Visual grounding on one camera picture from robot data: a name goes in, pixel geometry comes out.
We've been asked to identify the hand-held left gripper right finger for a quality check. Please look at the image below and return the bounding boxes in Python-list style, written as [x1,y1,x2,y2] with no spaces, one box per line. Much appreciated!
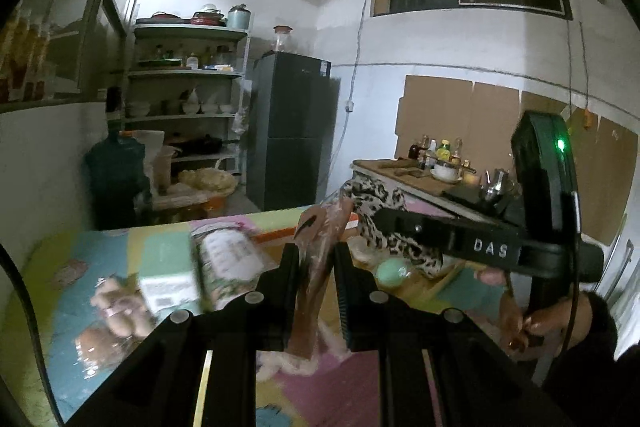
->
[334,241,576,427]

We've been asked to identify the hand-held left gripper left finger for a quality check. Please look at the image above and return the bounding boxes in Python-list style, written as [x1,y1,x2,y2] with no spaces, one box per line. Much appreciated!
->
[65,243,303,427]

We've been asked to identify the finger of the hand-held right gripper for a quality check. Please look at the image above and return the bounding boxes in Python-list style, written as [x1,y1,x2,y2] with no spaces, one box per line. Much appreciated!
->
[372,207,457,258]

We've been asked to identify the pale green soft packet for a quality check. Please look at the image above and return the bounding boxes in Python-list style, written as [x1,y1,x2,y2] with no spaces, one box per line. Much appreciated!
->
[375,257,413,290]

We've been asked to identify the pink soft pouch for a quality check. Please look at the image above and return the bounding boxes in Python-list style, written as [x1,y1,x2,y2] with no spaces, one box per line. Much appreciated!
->
[287,199,358,360]

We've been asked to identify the leopard print scrunchie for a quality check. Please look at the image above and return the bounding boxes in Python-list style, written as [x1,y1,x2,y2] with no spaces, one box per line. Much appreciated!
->
[340,179,446,275]

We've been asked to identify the wooden tray with orange rim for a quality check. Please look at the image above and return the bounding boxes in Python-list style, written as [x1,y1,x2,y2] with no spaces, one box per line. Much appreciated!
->
[250,214,481,303]

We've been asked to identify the floral tissue pack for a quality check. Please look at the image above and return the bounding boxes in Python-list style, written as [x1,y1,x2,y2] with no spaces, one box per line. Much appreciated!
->
[190,227,268,313]

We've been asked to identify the mint green white box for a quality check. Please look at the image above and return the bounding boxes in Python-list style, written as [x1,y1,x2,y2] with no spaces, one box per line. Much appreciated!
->
[137,234,203,315]

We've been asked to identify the pink plush toy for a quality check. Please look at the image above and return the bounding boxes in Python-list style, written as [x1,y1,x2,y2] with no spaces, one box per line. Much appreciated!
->
[90,274,153,338]

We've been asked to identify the person's right forearm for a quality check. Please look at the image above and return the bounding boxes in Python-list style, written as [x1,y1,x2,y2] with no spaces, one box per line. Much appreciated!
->
[542,292,626,408]

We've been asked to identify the person's right hand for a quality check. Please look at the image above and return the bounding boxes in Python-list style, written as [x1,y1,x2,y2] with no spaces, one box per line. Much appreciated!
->
[472,267,588,363]

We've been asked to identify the steel kettle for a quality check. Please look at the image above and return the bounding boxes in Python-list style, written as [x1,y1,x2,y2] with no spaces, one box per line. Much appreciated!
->
[477,167,516,202]

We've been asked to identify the black induction cooker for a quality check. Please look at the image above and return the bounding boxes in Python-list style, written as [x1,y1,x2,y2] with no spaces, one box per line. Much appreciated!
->
[442,189,501,210]

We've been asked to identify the white bowl with saucer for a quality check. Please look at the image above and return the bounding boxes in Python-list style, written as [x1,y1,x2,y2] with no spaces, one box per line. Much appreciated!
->
[431,162,463,184]

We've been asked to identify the wooden kitchen counter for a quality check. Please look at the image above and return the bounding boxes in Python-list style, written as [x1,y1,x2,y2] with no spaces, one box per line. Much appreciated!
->
[350,157,526,228]

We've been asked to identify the group of condiment bottles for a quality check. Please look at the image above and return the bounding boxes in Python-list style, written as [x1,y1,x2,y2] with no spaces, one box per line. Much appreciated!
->
[407,134,476,172]

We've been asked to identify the brown cardboard sheets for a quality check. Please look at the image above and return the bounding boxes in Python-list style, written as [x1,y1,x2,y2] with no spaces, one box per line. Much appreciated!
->
[394,74,626,248]

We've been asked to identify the dark grey refrigerator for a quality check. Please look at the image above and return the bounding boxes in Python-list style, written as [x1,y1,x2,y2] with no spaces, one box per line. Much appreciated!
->
[246,52,341,212]

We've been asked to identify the black wok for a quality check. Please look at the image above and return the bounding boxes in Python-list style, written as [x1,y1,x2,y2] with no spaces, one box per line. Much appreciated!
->
[172,134,236,156]

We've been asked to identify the beige plastic container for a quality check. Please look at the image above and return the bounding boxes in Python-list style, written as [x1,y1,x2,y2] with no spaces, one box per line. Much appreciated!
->
[152,146,178,192]

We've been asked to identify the white sack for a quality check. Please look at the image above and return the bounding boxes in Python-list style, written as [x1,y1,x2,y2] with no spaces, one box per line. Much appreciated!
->
[132,129,166,158]

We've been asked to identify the white ceramic jug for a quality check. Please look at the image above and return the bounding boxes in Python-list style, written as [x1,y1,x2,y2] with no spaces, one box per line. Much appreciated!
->
[181,88,202,115]

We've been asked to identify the glass jar with red lid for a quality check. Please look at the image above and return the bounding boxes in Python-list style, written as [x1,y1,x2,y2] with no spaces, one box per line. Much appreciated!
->
[272,25,293,54]

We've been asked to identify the black water pump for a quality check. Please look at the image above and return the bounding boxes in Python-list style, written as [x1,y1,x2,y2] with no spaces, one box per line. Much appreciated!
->
[105,87,123,138]

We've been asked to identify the teal enamel pot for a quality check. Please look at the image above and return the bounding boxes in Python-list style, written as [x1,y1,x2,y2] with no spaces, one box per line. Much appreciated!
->
[227,4,251,30]

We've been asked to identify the grey metal shelf rack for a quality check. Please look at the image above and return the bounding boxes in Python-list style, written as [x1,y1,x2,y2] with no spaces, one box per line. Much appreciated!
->
[122,24,251,188]

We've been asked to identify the red pot with glass lid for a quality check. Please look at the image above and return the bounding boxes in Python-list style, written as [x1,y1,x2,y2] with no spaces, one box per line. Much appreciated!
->
[190,4,226,26]

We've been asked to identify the flat red pan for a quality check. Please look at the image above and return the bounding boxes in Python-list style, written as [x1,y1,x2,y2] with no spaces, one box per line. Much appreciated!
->
[136,12,183,26]

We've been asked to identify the glass sliding window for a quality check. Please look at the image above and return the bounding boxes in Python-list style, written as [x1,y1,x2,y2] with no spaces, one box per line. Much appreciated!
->
[0,0,151,112]

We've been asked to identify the wooden handled cleaver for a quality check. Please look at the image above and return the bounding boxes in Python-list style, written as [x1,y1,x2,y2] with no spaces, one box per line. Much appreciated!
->
[385,164,423,180]

